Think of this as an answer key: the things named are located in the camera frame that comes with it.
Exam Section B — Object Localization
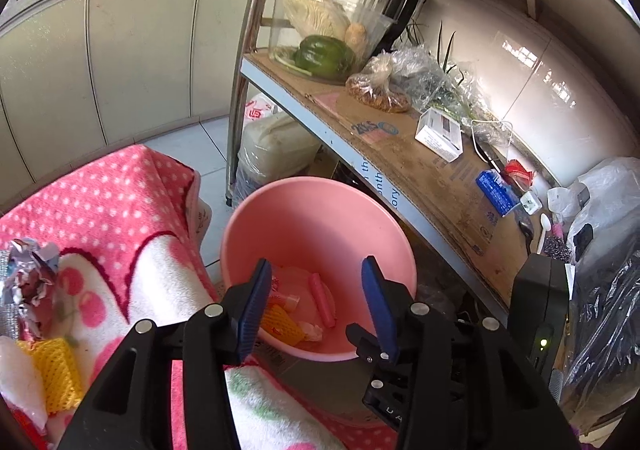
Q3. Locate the metal shelf rack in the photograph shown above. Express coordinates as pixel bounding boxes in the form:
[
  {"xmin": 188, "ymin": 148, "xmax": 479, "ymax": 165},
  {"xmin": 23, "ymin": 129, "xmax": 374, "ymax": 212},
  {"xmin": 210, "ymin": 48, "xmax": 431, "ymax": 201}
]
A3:
[{"xmin": 225, "ymin": 0, "xmax": 566, "ymax": 331}]

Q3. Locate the black spoon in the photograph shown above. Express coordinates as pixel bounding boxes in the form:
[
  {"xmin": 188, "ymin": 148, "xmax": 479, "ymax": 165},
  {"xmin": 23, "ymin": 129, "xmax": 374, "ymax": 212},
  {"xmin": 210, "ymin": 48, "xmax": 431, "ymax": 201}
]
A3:
[{"xmin": 517, "ymin": 217, "xmax": 534, "ymax": 256}]

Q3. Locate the white cardboard box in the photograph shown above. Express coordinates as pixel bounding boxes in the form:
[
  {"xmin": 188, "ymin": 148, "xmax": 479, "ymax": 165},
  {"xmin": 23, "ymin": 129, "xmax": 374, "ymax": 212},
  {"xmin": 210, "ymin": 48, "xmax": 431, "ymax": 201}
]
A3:
[{"xmin": 415, "ymin": 108, "xmax": 463, "ymax": 162}]

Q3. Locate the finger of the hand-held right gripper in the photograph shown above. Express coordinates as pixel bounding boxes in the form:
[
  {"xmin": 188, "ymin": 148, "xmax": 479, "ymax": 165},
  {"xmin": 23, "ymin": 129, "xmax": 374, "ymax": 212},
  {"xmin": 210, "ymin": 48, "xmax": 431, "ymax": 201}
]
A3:
[
  {"xmin": 346, "ymin": 322, "xmax": 383, "ymax": 365},
  {"xmin": 361, "ymin": 364, "xmax": 417, "ymax": 431}
]

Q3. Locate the white plastic bag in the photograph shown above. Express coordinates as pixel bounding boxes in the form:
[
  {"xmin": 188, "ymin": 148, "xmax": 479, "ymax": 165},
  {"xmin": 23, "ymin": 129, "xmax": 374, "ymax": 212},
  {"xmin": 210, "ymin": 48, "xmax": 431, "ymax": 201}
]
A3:
[{"xmin": 547, "ymin": 157, "xmax": 640, "ymax": 251}]

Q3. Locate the napa cabbage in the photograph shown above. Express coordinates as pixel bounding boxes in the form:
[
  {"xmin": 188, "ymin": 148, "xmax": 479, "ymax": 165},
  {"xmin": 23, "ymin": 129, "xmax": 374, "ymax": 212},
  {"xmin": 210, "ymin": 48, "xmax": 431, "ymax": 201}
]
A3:
[{"xmin": 275, "ymin": 0, "xmax": 351, "ymax": 42}]

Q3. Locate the white rice sack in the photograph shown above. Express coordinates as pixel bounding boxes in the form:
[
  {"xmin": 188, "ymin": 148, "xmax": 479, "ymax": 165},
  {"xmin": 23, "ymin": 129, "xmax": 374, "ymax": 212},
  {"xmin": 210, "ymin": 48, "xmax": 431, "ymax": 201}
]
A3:
[{"xmin": 235, "ymin": 92, "xmax": 321, "ymax": 201}]

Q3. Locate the clear bag of green onions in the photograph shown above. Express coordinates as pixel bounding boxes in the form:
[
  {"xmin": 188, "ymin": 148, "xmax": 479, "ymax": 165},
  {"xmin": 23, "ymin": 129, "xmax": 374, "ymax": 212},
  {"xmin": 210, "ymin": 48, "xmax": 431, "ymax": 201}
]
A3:
[{"xmin": 395, "ymin": 22, "xmax": 501, "ymax": 146}]

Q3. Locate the white kitchen cabinet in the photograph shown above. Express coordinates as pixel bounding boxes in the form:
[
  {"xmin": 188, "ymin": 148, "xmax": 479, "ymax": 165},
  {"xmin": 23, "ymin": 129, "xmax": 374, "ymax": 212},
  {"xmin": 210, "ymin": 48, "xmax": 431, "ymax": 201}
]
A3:
[{"xmin": 0, "ymin": 0, "xmax": 281, "ymax": 211}]

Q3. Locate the blue tissue packet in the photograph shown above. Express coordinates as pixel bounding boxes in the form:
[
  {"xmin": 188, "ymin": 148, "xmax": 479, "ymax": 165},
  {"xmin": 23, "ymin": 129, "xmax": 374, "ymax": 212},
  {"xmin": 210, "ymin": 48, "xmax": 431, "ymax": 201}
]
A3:
[{"xmin": 475, "ymin": 170, "xmax": 521, "ymax": 217}]

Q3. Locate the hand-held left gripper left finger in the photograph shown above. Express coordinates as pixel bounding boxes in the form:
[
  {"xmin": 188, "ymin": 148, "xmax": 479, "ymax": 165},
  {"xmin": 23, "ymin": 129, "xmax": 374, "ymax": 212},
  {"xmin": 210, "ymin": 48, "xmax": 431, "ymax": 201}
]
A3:
[{"xmin": 57, "ymin": 259, "xmax": 273, "ymax": 450}]

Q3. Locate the crumpled foil wrapper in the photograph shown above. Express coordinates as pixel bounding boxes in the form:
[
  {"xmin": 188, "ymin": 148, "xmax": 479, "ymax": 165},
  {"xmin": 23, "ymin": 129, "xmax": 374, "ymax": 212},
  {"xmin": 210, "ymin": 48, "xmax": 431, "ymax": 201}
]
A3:
[{"xmin": 0, "ymin": 237, "xmax": 63, "ymax": 331}]

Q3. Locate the pink dotted blanket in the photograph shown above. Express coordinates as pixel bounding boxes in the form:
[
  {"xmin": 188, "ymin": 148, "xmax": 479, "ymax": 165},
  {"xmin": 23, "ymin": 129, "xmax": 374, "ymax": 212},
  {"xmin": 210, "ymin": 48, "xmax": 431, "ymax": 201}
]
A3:
[{"xmin": 0, "ymin": 144, "xmax": 401, "ymax": 450}]

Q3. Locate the green bell pepper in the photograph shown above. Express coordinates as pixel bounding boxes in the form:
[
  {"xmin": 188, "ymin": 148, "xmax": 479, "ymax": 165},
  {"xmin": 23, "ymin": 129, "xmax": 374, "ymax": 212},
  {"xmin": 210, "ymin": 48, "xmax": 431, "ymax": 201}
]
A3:
[{"xmin": 294, "ymin": 35, "xmax": 357, "ymax": 79}]

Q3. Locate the pink plastic basin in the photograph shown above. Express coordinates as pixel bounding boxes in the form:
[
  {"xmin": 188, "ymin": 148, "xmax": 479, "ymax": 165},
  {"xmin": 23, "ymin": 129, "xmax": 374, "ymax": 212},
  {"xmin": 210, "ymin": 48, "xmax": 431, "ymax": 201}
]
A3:
[{"xmin": 220, "ymin": 176, "xmax": 418, "ymax": 360}]

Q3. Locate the white foam sleeve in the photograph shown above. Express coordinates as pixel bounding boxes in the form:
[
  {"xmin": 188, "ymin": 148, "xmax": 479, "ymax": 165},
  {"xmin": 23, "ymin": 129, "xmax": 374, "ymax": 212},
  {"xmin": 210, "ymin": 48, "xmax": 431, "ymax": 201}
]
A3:
[{"xmin": 0, "ymin": 335, "xmax": 48, "ymax": 431}]

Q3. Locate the red packet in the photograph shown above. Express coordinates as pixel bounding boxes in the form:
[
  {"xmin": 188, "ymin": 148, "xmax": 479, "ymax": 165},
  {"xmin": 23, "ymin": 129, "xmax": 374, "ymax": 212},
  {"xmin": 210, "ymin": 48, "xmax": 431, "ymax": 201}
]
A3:
[{"xmin": 502, "ymin": 159, "xmax": 535, "ymax": 186}]

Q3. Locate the pink tube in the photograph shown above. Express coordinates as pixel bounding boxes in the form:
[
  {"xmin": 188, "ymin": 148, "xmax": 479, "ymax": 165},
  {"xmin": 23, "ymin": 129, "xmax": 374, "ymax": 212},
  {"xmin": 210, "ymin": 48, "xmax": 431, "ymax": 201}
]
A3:
[{"xmin": 308, "ymin": 272, "xmax": 336, "ymax": 328}]

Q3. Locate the clear plastic container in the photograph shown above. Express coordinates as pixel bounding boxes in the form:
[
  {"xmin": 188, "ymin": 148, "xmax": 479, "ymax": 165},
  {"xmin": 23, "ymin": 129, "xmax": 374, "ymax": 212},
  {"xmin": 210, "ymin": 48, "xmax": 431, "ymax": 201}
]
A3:
[{"xmin": 267, "ymin": 0, "xmax": 396, "ymax": 83}]

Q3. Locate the clear bag of peanuts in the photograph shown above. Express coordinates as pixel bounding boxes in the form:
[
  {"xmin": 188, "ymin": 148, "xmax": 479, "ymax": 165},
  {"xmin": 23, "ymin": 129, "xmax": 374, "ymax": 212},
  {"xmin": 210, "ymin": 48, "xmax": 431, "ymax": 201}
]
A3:
[{"xmin": 346, "ymin": 55, "xmax": 413, "ymax": 113}]

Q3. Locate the tan potato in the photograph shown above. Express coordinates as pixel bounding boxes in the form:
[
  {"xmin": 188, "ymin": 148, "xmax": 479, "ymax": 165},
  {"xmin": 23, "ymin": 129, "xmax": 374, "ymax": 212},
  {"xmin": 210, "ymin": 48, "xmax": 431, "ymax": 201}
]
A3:
[{"xmin": 345, "ymin": 22, "xmax": 368, "ymax": 58}]

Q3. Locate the black plastic bag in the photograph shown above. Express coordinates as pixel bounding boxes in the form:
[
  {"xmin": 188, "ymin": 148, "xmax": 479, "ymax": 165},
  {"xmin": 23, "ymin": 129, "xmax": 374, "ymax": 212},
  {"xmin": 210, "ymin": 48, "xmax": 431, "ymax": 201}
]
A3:
[{"xmin": 560, "ymin": 230, "xmax": 640, "ymax": 421}]

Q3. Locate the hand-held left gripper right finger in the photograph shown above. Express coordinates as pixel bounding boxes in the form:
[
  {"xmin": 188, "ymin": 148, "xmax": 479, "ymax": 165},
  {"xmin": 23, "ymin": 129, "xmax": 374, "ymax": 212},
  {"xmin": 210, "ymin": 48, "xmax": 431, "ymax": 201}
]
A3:
[{"xmin": 360, "ymin": 256, "xmax": 571, "ymax": 450}]

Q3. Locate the silver scouring cloth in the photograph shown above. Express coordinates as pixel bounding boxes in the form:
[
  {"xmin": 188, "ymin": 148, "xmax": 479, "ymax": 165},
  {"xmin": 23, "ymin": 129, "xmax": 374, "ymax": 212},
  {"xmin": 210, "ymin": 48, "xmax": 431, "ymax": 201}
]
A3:
[{"xmin": 0, "ymin": 297, "xmax": 25, "ymax": 340}]

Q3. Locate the black handled knife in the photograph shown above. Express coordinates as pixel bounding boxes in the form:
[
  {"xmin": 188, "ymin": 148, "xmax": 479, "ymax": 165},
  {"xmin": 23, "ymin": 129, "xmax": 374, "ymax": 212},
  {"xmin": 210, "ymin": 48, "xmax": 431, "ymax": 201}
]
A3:
[{"xmin": 472, "ymin": 137, "xmax": 506, "ymax": 176}]

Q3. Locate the yellow foam net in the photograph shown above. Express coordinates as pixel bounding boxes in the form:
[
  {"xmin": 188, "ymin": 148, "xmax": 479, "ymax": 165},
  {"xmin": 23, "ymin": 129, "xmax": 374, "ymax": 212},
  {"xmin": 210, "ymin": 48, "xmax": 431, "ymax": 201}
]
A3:
[
  {"xmin": 260, "ymin": 305, "xmax": 306, "ymax": 347},
  {"xmin": 17, "ymin": 337, "xmax": 86, "ymax": 413}
]

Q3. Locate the white plastic spoon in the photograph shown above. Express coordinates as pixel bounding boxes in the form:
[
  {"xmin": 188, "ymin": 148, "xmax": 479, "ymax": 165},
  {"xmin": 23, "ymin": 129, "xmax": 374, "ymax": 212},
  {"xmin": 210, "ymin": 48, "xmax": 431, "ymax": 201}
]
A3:
[{"xmin": 536, "ymin": 214, "xmax": 551, "ymax": 255}]

